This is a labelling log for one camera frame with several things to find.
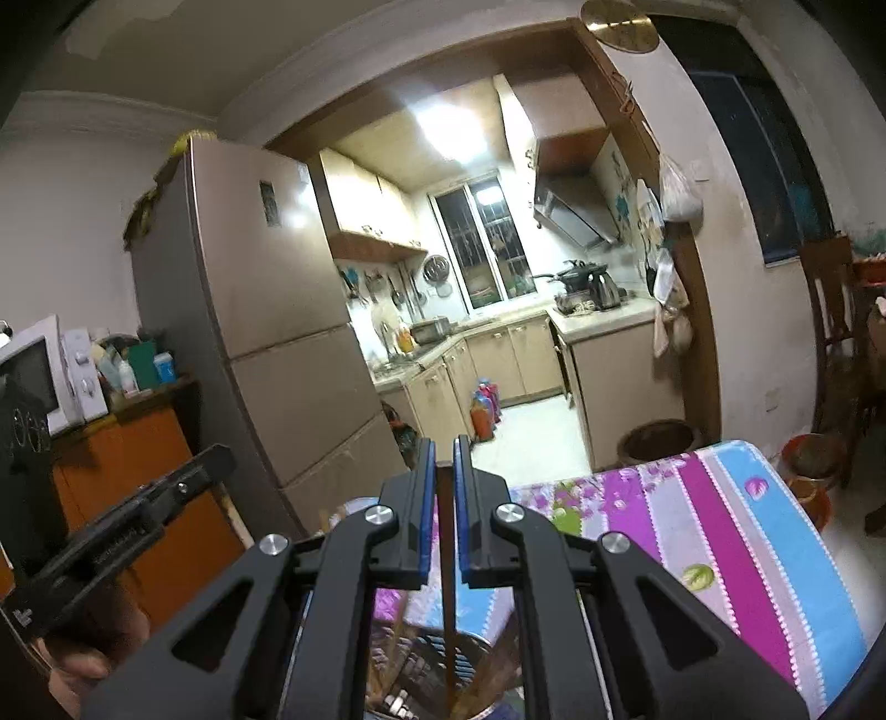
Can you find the white microwave oven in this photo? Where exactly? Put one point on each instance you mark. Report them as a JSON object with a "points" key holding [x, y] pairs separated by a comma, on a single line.
{"points": [[55, 365]]}

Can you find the brown clay pot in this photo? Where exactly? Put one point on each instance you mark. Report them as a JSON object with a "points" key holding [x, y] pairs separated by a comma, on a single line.
{"points": [[658, 440]]}

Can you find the wooden dining chair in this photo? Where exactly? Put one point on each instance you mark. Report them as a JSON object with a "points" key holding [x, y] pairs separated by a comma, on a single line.
{"points": [[848, 399]]}

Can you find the grey tall refrigerator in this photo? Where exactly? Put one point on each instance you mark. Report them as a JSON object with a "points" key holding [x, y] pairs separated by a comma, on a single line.
{"points": [[236, 274]]}

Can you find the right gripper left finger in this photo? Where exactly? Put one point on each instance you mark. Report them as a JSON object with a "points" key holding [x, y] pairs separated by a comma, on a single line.
{"points": [[284, 632]]}

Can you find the blue perforated utensil holder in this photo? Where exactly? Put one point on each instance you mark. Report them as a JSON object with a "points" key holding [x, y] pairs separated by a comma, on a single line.
{"points": [[418, 689]]}

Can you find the rice cooker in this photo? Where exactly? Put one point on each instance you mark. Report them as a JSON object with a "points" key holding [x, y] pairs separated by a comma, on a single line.
{"points": [[432, 331]]}

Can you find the steel electric kettle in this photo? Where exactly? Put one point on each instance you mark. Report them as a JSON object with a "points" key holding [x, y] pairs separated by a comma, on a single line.
{"points": [[608, 294]]}

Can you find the white hanging plastic bag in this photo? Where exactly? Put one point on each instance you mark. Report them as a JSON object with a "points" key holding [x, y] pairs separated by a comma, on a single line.
{"points": [[680, 202]]}

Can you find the left hand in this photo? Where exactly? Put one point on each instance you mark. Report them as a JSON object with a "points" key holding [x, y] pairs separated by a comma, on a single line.
{"points": [[75, 669]]}

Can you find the black wok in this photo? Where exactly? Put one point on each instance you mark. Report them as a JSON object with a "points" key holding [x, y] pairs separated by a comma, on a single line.
{"points": [[576, 277]]}

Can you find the dark living room window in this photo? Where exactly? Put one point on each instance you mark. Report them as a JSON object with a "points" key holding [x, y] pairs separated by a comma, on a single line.
{"points": [[780, 179]]}

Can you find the dark wooden chopstick eight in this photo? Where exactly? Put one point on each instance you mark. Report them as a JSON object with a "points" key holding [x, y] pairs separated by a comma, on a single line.
{"points": [[448, 581]]}

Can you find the blue lidded jar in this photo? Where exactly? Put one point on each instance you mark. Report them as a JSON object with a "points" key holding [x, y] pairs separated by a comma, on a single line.
{"points": [[164, 366]]}

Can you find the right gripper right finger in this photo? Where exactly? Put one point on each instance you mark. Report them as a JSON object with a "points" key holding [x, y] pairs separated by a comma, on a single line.
{"points": [[665, 613]]}

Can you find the orange oil bottle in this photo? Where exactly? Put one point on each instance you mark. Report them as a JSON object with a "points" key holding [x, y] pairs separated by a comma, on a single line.
{"points": [[485, 410]]}

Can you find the green box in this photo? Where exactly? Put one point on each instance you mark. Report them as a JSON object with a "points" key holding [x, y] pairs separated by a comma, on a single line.
{"points": [[140, 358]]}

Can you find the white medicine bottle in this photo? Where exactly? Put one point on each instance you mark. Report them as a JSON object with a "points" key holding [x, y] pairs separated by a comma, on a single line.
{"points": [[128, 381]]}

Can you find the beige kitchen counter cabinets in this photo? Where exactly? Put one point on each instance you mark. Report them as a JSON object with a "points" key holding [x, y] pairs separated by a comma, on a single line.
{"points": [[603, 361]]}

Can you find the kitchen window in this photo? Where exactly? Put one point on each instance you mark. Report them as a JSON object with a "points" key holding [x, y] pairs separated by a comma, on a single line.
{"points": [[484, 239]]}

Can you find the steel range hood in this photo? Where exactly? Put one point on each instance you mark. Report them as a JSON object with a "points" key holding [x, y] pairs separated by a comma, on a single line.
{"points": [[573, 207]]}

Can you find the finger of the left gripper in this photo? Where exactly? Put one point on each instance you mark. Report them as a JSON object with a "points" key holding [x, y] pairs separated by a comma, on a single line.
{"points": [[211, 467]]}

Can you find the wooden chopstick three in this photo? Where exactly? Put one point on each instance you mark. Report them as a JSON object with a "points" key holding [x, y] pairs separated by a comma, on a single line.
{"points": [[386, 677]]}

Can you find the floral plastic tablecloth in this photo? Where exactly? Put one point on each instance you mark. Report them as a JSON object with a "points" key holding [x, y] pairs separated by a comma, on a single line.
{"points": [[842, 675]]}

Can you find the orange wooden cabinet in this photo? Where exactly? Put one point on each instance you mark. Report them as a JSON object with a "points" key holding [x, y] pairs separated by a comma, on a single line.
{"points": [[97, 467]]}

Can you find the round brass wall plate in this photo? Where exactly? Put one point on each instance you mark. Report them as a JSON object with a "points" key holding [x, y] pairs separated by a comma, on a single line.
{"points": [[619, 24]]}

